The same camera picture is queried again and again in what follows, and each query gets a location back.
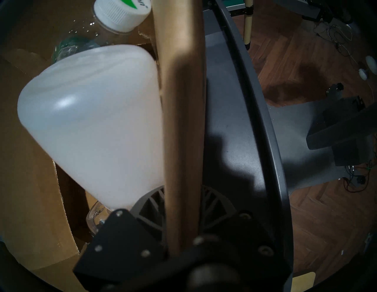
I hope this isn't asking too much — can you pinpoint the grey metal robot base plate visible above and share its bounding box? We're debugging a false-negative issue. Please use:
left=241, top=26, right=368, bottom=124
left=267, top=97, right=348, bottom=196

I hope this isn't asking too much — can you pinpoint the brown cardboard storage box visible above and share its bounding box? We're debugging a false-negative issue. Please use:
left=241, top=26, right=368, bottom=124
left=0, top=0, right=207, bottom=292

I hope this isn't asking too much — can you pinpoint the green cart with cream pipes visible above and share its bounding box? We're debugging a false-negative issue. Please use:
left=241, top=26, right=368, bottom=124
left=219, top=0, right=257, bottom=51

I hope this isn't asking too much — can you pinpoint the light wooden table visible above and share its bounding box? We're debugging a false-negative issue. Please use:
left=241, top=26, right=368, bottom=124
left=290, top=272, right=316, bottom=292

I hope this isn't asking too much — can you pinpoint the white plastic jug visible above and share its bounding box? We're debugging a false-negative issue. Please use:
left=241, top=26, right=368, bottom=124
left=17, top=44, right=166, bottom=211

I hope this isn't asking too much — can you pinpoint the red green wire bundle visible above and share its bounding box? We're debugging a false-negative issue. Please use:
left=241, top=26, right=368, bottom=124
left=343, top=160, right=375, bottom=194

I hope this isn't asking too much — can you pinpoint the clear glass jar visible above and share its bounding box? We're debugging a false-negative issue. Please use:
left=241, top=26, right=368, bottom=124
left=86, top=200, right=115, bottom=236

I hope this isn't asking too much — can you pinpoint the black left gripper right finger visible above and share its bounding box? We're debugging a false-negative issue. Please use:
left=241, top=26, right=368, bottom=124
left=193, top=185, right=292, bottom=292

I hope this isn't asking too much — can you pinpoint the thin floor cable bundle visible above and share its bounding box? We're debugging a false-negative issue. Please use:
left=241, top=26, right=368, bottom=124
left=312, top=20, right=355, bottom=61

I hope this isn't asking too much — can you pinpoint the black base knob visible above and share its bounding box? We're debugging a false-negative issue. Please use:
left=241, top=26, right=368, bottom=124
left=326, top=83, right=345, bottom=96

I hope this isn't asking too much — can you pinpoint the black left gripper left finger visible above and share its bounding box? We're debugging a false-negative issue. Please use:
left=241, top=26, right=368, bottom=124
left=73, top=185, right=168, bottom=292

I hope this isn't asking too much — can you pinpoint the clear bottle with white cap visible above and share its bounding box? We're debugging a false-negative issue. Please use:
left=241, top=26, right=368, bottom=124
left=52, top=0, right=152, bottom=64

